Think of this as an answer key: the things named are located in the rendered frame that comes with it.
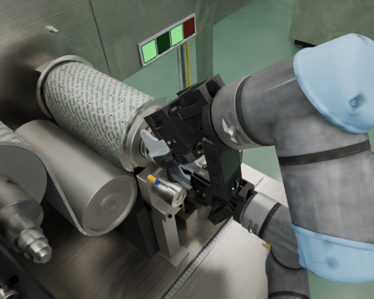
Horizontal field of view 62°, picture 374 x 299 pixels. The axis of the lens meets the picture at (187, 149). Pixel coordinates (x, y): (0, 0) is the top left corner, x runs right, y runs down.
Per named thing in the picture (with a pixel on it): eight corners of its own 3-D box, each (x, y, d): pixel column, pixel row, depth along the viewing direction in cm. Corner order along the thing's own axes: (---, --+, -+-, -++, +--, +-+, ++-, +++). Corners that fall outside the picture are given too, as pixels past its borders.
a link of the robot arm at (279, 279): (263, 306, 62) (270, 285, 54) (263, 253, 70) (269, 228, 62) (304, 312, 61) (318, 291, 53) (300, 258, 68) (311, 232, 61)
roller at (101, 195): (94, 247, 56) (72, 209, 47) (22, 180, 68) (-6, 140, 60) (142, 203, 62) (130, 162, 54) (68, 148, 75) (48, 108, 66)
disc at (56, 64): (55, 133, 70) (24, 78, 59) (54, 133, 70) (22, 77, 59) (105, 99, 77) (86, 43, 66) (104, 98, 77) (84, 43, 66)
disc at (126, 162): (132, 188, 57) (110, 130, 47) (130, 187, 58) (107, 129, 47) (183, 141, 64) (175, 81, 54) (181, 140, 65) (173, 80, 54)
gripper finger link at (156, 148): (135, 129, 52) (164, 116, 45) (155, 158, 53) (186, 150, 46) (121, 139, 50) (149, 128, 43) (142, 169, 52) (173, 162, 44)
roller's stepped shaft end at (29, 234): (38, 277, 32) (24, 263, 29) (9, 243, 35) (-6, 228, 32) (65, 253, 33) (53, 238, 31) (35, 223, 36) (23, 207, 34)
